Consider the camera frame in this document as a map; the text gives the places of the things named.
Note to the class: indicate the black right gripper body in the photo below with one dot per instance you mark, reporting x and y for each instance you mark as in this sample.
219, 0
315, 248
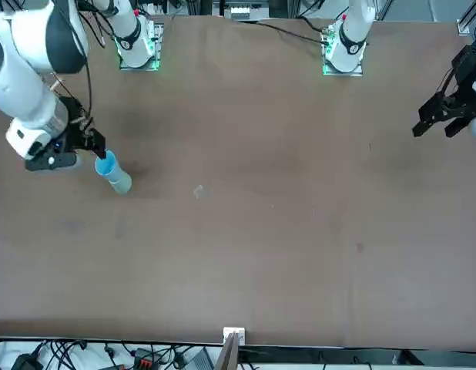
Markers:
70, 135

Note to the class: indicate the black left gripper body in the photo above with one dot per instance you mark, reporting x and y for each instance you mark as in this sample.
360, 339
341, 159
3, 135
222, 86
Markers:
465, 65

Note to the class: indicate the blue plastic cup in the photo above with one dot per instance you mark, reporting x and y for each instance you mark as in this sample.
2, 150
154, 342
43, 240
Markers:
106, 165

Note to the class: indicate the green plastic cup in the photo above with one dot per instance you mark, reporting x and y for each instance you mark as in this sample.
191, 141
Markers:
122, 185

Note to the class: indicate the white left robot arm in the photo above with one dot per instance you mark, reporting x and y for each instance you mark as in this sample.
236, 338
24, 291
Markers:
351, 34

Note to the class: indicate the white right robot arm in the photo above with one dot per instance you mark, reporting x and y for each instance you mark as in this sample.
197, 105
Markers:
22, 88

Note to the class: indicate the aluminium corner profile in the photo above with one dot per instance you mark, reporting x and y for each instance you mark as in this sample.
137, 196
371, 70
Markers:
463, 25

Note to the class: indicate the white power strip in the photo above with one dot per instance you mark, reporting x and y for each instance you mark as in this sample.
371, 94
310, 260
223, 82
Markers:
240, 11

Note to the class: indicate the red and black plug block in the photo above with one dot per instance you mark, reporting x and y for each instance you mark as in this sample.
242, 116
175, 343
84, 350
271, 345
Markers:
142, 360

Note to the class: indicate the black power adapter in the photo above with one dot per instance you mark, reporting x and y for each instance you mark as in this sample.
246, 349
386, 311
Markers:
26, 362

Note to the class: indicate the grey power brick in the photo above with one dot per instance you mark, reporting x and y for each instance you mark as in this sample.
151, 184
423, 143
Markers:
199, 360

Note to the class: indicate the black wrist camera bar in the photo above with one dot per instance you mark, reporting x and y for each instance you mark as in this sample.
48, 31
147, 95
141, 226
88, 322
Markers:
49, 162

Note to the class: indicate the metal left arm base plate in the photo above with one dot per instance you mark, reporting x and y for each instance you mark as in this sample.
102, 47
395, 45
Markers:
353, 72

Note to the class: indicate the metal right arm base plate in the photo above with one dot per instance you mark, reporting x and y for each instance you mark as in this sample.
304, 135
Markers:
157, 46

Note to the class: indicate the upright post with bracket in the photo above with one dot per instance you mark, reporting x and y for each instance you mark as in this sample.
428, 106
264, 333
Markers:
227, 354

